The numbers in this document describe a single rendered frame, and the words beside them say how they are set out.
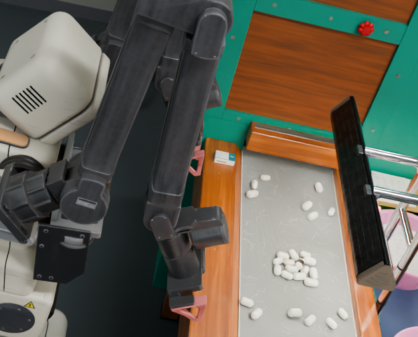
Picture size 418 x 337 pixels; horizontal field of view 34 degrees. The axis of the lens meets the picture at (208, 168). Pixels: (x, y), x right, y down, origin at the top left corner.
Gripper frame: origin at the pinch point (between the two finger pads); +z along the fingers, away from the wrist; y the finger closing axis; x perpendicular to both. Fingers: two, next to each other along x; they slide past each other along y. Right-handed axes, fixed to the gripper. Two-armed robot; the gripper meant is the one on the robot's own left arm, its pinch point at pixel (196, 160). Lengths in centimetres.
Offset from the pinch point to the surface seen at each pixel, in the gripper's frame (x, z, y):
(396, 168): -53, 49, 38
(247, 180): -7.4, 32.5, 27.1
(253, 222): -8.0, 32.8, 9.4
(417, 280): -49, 53, -4
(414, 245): -47, 25, -17
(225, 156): -2.5, 25.0, 31.1
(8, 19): 122, 50, 225
